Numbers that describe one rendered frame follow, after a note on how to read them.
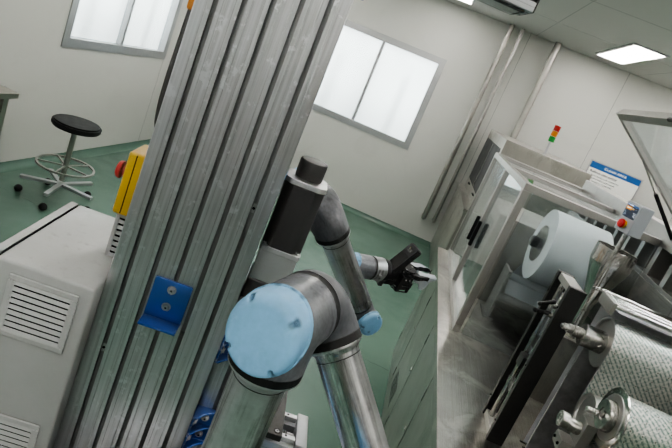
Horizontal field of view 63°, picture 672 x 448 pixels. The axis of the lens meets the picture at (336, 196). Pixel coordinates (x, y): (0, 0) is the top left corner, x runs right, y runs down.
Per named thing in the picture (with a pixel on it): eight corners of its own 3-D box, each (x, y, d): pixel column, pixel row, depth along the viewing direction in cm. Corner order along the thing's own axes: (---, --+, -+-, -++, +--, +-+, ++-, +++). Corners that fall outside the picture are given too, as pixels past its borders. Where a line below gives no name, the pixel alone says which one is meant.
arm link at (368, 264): (331, 269, 170) (341, 245, 168) (359, 273, 176) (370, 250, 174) (342, 282, 164) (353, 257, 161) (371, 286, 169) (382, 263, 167)
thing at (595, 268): (515, 377, 213) (585, 250, 200) (549, 393, 212) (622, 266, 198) (520, 396, 200) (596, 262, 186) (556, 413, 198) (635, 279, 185)
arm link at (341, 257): (346, 191, 134) (392, 325, 159) (328, 175, 143) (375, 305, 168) (305, 212, 131) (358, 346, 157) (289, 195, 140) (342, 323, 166)
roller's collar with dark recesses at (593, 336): (573, 338, 155) (584, 319, 154) (593, 347, 155) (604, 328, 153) (579, 348, 149) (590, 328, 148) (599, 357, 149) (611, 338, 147)
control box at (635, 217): (609, 225, 176) (624, 197, 173) (625, 231, 177) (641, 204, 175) (622, 233, 169) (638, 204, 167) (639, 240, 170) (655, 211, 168)
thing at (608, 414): (606, 430, 124) (590, 428, 132) (614, 433, 124) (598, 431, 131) (614, 398, 127) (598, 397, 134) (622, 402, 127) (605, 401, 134)
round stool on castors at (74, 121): (53, 180, 439) (73, 108, 424) (110, 207, 434) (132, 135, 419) (0, 192, 386) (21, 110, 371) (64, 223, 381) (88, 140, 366)
